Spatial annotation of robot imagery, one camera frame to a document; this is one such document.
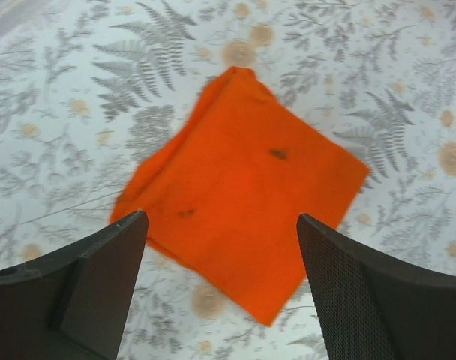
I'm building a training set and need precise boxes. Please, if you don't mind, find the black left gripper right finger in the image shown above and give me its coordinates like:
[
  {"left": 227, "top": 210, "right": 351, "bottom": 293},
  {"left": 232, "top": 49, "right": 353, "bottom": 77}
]
[{"left": 297, "top": 214, "right": 456, "bottom": 359}]

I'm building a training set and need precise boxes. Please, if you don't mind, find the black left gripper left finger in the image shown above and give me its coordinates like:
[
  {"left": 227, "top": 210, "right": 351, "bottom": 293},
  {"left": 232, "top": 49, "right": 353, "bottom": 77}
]
[{"left": 0, "top": 211, "right": 149, "bottom": 359}]

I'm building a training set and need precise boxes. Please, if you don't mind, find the orange t shirt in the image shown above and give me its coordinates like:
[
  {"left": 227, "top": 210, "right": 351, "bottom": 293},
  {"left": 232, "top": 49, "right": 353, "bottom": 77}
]
[{"left": 111, "top": 67, "right": 369, "bottom": 326}]

